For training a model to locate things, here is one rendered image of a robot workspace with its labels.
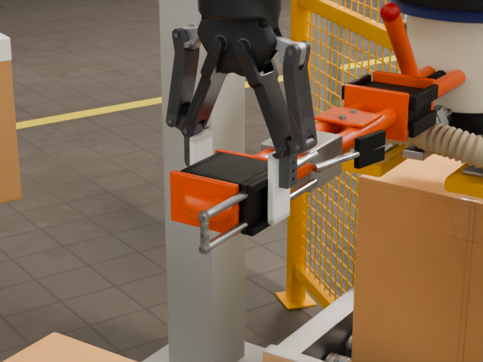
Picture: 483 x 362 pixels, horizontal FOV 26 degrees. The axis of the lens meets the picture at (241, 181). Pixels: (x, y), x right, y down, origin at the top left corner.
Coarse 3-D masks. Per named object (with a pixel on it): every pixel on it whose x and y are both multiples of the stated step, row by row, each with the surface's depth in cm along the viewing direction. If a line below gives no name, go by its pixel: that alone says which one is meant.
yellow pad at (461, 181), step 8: (464, 168) 139; (472, 168) 137; (448, 176) 136; (456, 176) 136; (464, 176) 136; (472, 176) 136; (480, 176) 135; (448, 184) 135; (456, 184) 135; (464, 184) 134; (472, 184) 134; (480, 184) 133; (456, 192) 135; (464, 192) 134; (472, 192) 134; (480, 192) 133
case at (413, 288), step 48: (384, 192) 172; (432, 192) 167; (384, 240) 175; (432, 240) 169; (480, 240) 164; (384, 288) 178; (432, 288) 172; (480, 288) 167; (384, 336) 180; (432, 336) 175; (480, 336) 169
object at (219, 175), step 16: (208, 160) 101; (224, 160) 101; (240, 160) 101; (256, 160) 101; (176, 176) 98; (192, 176) 97; (208, 176) 97; (224, 176) 97; (240, 176) 97; (176, 192) 98; (208, 192) 96; (224, 192) 95; (176, 208) 99; (240, 208) 96; (192, 224) 98; (224, 224) 96
